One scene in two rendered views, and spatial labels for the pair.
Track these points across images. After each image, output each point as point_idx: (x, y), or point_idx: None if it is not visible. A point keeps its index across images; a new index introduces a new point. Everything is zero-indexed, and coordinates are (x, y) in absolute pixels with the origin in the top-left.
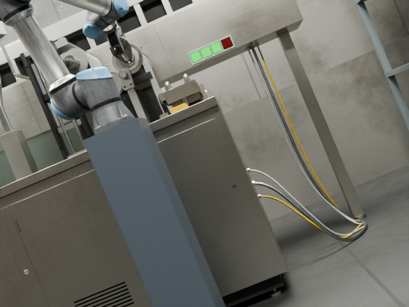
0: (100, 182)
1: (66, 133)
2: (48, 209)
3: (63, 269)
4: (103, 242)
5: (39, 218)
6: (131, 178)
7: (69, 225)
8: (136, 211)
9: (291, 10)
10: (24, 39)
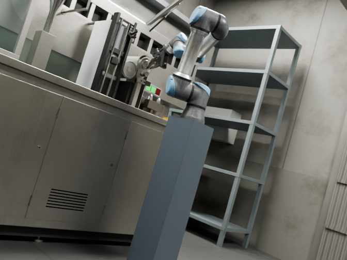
0: (118, 126)
1: (105, 78)
2: (83, 118)
3: (62, 162)
4: (94, 162)
5: (73, 119)
6: (195, 155)
7: (85, 137)
8: (187, 172)
9: (185, 102)
10: (196, 44)
